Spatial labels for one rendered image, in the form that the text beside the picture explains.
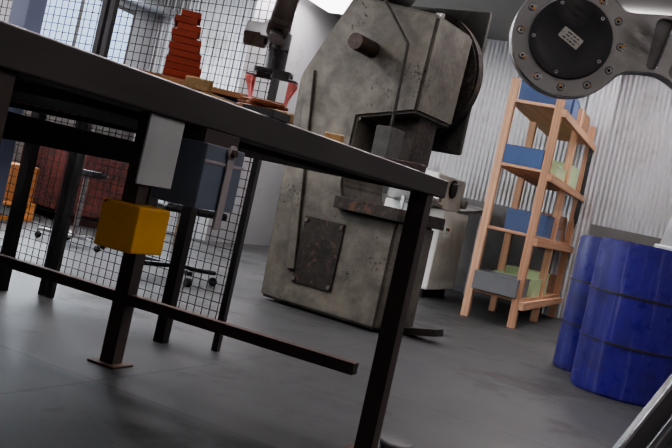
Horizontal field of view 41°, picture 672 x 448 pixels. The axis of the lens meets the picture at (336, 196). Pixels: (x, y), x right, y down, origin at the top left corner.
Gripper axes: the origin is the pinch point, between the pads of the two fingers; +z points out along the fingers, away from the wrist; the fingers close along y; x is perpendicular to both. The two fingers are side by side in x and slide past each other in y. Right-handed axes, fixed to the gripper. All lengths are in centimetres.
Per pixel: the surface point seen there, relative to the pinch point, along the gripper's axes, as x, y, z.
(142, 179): 95, 2, 23
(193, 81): 61, 5, 3
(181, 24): -56, 44, -23
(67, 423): -2, 36, 99
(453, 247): -685, -104, 61
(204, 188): 82, -6, 23
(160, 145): 92, 1, 17
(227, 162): 77, -8, 17
